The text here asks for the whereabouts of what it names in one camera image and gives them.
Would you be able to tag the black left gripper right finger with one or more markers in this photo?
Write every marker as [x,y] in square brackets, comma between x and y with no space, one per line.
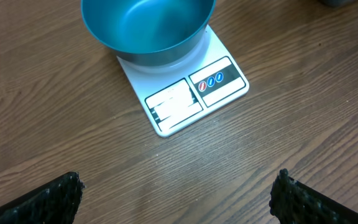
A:
[295,203]

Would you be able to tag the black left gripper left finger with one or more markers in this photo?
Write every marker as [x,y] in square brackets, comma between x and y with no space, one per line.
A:
[54,202]

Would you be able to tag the white digital kitchen scale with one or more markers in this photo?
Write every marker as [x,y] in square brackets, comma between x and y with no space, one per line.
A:
[176,95]

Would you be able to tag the blue plastic bowl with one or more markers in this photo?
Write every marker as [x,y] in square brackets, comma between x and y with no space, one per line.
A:
[148,32]

